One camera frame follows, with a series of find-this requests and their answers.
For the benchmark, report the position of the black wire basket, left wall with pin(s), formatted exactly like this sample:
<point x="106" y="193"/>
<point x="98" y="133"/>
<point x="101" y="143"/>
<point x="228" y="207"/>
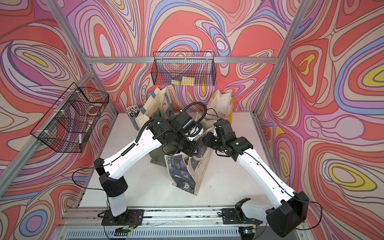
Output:
<point x="77" y="110"/>

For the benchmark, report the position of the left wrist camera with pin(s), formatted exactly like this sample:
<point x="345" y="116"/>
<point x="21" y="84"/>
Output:
<point x="184" y="122"/>

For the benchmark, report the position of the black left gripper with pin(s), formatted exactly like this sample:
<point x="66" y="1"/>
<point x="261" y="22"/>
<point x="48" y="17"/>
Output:
<point x="192" y="150"/>

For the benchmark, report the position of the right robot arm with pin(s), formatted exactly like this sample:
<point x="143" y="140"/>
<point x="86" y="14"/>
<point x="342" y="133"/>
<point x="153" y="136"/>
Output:
<point x="287" y="208"/>

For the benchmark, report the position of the black wire basket, back wall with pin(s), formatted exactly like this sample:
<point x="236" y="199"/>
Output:
<point x="169" y="66"/>

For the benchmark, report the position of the cream bag with blue handles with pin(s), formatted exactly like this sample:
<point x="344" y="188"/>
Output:
<point x="159" y="102"/>

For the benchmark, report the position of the cream canvas bag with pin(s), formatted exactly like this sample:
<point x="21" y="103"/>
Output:
<point x="187" y="172"/>

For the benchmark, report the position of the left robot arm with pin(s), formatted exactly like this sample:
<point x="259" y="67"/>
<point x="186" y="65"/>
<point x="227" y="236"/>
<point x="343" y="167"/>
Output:
<point x="155" y="133"/>

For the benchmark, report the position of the cream bag with yellow handles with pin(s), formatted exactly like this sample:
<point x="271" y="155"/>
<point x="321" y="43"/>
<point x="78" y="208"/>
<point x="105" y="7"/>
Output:
<point x="220" y="105"/>

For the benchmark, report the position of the black wire basket, wall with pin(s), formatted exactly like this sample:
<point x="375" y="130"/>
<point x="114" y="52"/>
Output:
<point x="169" y="66"/>
<point x="77" y="110"/>

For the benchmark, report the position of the clear cup of pencils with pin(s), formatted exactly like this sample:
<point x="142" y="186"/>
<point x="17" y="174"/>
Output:
<point x="133" y="112"/>

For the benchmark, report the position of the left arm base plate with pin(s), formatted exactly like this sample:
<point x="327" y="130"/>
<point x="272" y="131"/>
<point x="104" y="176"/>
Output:
<point x="131" y="217"/>

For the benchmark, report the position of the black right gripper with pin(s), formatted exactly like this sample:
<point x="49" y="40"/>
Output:
<point x="208" y="136"/>

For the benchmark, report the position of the green canvas bag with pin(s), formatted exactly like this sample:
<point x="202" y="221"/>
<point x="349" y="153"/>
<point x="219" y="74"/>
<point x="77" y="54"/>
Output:
<point x="158" y="156"/>

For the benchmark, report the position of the yellow sticky note pad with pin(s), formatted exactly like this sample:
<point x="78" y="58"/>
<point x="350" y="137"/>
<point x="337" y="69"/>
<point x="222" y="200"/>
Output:
<point x="187" y="81"/>

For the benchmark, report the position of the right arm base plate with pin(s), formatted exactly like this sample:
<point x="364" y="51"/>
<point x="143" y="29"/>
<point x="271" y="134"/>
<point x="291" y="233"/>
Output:
<point x="232" y="216"/>

